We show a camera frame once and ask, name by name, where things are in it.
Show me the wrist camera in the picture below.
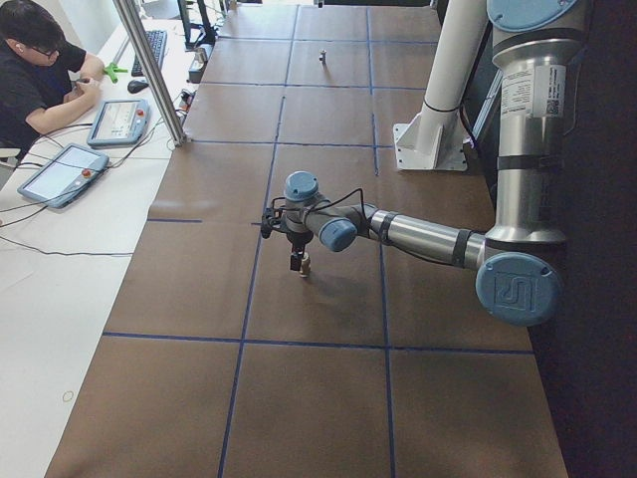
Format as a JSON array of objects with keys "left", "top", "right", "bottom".
[{"left": 260, "top": 206, "right": 288, "bottom": 239}]

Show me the near blue teach pendant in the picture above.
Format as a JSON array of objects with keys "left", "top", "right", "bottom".
[{"left": 17, "top": 143, "right": 109, "bottom": 209}]

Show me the metal cylinder weight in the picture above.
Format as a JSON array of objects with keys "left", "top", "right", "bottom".
[{"left": 195, "top": 45, "right": 210, "bottom": 64}]

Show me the brown paper table cover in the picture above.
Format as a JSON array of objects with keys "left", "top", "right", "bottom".
[{"left": 47, "top": 5, "right": 566, "bottom": 477}]

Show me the white pedestal column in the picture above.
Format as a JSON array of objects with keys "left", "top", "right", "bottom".
[{"left": 393, "top": 0, "right": 488, "bottom": 171}]

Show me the seated person black shirt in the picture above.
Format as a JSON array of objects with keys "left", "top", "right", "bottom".
[{"left": 1, "top": 1, "right": 105, "bottom": 160}]

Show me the far blue teach pendant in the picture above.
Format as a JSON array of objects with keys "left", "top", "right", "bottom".
[{"left": 87, "top": 100, "right": 149, "bottom": 148}]

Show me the black keyboard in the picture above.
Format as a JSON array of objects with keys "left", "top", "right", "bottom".
[{"left": 129, "top": 29, "right": 169, "bottom": 78}]

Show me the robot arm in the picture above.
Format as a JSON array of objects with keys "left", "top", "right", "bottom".
[{"left": 261, "top": 1, "right": 591, "bottom": 327}]

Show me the white brass PPR valve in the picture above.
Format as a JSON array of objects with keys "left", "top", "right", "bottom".
[{"left": 299, "top": 253, "right": 311, "bottom": 278}]

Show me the blue teach pendant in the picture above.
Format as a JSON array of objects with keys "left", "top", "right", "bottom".
[
  {"left": 17, "top": 143, "right": 109, "bottom": 209},
  {"left": 87, "top": 100, "right": 149, "bottom": 148}
]

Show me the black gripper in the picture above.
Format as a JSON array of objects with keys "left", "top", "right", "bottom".
[{"left": 287, "top": 231, "right": 312, "bottom": 271}]

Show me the green plastic part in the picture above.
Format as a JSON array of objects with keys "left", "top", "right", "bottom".
[{"left": 104, "top": 62, "right": 128, "bottom": 84}]

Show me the aluminium frame post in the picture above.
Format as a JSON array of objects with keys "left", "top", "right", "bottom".
[{"left": 112, "top": 0, "right": 186, "bottom": 147}]

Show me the black computer mouse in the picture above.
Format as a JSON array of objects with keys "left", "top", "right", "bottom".
[{"left": 126, "top": 79, "right": 149, "bottom": 95}]

